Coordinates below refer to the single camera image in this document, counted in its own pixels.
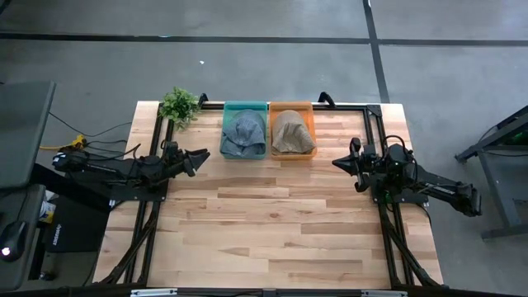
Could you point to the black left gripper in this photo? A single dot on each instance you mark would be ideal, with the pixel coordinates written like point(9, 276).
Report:
point(177, 163)

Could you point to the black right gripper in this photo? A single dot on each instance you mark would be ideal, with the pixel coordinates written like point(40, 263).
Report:
point(365, 165)

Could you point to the grey denim cap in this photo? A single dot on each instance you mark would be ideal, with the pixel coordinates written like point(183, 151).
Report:
point(243, 132)

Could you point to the beige cap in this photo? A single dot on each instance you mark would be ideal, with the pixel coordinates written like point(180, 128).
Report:
point(293, 132)

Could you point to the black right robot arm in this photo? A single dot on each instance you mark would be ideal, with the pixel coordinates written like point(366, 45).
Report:
point(437, 187)

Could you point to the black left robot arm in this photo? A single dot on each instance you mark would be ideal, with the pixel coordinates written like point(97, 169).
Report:
point(115, 169)

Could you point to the green plant in white pot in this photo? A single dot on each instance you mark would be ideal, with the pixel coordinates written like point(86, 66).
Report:
point(179, 106)

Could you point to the teal plastic bin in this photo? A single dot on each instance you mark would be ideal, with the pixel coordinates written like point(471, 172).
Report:
point(245, 105)

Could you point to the orange plastic bin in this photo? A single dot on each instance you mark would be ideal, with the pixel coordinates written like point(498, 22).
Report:
point(290, 106)

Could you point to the black controller box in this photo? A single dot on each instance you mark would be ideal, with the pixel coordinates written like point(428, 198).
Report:
point(78, 222)

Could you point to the dark metal stand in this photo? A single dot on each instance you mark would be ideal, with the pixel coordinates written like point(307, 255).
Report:
point(497, 185)

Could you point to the yellow white packet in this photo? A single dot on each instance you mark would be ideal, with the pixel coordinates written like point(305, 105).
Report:
point(47, 210)

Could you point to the dark grey desk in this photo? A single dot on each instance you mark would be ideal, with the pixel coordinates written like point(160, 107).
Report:
point(20, 198)
point(24, 132)

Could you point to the black computer mouse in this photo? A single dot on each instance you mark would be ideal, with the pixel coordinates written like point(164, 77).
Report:
point(12, 241)

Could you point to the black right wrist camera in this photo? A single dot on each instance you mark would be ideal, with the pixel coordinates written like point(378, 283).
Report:
point(355, 146)

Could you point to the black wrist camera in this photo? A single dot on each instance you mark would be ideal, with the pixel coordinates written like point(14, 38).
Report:
point(355, 146)
point(171, 146)

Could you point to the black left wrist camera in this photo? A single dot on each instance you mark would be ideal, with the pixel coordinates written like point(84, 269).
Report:
point(171, 146)

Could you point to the black aluminium frame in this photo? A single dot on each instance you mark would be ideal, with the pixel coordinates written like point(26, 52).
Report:
point(342, 107)

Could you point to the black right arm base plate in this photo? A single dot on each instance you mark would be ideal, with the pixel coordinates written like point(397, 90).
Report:
point(396, 200)

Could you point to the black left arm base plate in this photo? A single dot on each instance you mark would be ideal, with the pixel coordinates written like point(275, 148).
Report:
point(140, 196)

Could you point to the silver metal bracket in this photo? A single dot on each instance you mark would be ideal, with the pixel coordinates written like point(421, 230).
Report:
point(152, 293)
point(383, 293)

